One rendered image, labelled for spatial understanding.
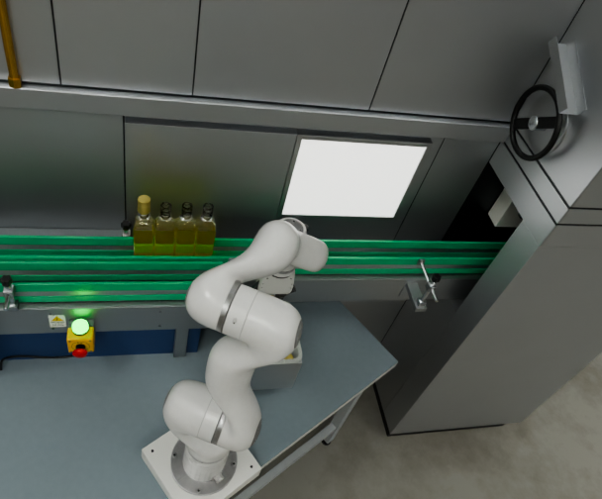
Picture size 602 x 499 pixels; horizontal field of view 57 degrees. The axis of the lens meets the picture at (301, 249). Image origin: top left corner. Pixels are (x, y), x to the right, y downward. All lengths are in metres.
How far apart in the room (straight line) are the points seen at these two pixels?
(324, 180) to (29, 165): 0.85
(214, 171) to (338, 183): 0.39
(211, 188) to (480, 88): 0.84
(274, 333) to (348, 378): 1.02
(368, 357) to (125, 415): 0.86
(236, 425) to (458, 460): 1.80
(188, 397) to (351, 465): 1.49
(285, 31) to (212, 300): 0.74
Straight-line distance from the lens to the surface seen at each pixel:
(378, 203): 1.90
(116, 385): 1.90
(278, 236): 1.07
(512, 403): 2.80
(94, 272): 1.72
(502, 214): 2.10
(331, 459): 2.70
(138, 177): 1.68
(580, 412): 3.47
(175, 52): 1.48
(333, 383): 1.99
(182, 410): 1.34
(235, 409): 1.26
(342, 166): 1.74
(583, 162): 1.64
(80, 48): 1.49
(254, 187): 1.73
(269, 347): 1.04
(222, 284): 1.04
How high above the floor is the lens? 2.43
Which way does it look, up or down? 46 degrees down
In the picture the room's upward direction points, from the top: 18 degrees clockwise
